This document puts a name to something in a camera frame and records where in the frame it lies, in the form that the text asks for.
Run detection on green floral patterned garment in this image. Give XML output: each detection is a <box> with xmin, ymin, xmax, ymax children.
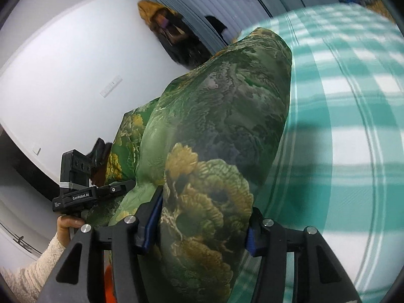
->
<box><xmin>87</xmin><ymin>28</ymin><xmax>292</xmax><ymax>302</ymax></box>

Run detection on cream knit sleeve forearm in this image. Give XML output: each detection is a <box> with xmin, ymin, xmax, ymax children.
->
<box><xmin>1</xmin><ymin>234</ymin><xmax>65</xmax><ymax>302</ymax></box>

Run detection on person's left hand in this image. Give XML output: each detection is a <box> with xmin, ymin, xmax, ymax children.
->
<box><xmin>57</xmin><ymin>215</ymin><xmax>85</xmax><ymax>247</ymax></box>

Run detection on teal white plaid blanket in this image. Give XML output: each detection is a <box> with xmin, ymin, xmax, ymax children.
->
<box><xmin>226</xmin><ymin>2</ymin><xmax>404</xmax><ymax>303</ymax></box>

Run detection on white wall plate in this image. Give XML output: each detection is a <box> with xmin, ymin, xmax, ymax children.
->
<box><xmin>99</xmin><ymin>76</ymin><xmax>122</xmax><ymax>98</ymax></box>

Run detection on hanging dark clothes on wall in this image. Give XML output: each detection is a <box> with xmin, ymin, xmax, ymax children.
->
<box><xmin>138</xmin><ymin>0</ymin><xmax>212</xmax><ymax>70</ymax></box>

